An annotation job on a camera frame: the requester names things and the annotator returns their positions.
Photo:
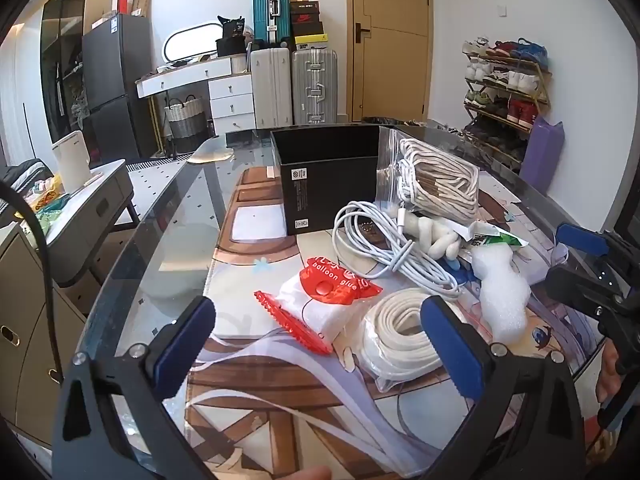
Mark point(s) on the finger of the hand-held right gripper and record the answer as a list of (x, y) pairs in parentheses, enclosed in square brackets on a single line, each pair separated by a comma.
[(580, 287), (580, 236)]

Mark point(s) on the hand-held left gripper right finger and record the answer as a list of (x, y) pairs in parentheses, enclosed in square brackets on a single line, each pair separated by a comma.
[(452, 347)]

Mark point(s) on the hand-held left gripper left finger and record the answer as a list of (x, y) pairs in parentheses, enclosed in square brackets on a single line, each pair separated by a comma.
[(182, 347)]

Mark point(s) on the white foam piece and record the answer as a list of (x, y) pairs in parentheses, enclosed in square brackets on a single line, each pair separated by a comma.
[(502, 295)]

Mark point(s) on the green and white packet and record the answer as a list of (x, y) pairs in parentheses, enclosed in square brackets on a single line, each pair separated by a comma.
[(492, 241)]

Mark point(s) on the white plush toy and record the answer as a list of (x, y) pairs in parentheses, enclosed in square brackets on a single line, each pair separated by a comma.
[(432, 232)]

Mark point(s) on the red and white glue packet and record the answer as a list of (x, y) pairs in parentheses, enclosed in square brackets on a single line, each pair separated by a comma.
[(320, 302)]

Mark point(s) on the black cardboard box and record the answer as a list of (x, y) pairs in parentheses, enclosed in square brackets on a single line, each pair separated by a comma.
[(320, 180)]

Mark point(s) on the person's right hand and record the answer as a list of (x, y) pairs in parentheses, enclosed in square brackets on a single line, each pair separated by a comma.
[(606, 375)]

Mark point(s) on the person's left hand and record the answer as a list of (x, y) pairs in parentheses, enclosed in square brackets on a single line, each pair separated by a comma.
[(305, 474)]

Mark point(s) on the purple bag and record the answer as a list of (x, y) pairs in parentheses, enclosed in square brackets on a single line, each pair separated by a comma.
[(542, 155)]

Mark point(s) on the printed cartoon table mat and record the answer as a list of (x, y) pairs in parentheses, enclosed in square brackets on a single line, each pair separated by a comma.
[(280, 410)]

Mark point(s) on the metal shoe rack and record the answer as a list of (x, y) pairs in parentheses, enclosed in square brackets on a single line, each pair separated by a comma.
[(535, 125)]

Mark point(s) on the beige cabinet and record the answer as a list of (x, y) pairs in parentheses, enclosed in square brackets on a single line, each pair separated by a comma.
[(30, 340)]

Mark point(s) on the grey side table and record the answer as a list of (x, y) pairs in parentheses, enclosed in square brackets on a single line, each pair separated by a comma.
[(85, 210)]

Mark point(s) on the shoe rack with shoes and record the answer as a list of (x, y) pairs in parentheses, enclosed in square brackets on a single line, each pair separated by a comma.
[(505, 85)]

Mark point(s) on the pile of snack packets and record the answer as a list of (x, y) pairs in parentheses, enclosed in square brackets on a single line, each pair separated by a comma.
[(42, 197)]

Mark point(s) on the white tabletop appliance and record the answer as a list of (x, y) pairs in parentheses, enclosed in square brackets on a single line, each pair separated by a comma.
[(72, 157)]

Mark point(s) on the black trash bag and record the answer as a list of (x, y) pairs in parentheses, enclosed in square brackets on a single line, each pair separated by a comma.
[(385, 120)]

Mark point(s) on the woven laundry basket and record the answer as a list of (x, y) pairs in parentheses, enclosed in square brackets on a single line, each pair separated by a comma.
[(186, 117)]

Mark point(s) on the white dresser with drawers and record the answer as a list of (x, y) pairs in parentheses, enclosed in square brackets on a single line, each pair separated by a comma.
[(220, 87)]

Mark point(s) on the black refrigerator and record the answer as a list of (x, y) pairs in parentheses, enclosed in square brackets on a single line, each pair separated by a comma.
[(117, 85)]

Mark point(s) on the wooden door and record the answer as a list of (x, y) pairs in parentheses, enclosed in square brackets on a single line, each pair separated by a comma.
[(390, 40)]

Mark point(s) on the white suitcase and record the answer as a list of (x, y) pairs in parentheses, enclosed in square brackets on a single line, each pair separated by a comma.
[(270, 87)]

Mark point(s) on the silver suitcase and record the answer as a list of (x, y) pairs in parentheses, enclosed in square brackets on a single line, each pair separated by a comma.
[(314, 87)]

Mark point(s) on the dark glass cabinet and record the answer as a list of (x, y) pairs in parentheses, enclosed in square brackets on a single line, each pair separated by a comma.
[(62, 70)]

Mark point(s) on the oval white mirror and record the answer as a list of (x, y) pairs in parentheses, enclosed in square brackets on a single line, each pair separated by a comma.
[(192, 42)]

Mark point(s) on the stack of shoe boxes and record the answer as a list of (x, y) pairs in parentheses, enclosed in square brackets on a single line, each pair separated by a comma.
[(307, 20)]

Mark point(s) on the cardboard boxes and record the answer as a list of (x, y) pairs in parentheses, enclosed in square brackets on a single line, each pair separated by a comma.
[(132, 2)]

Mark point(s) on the teal suitcase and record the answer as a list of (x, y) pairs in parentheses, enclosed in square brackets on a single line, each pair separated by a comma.
[(270, 10)]

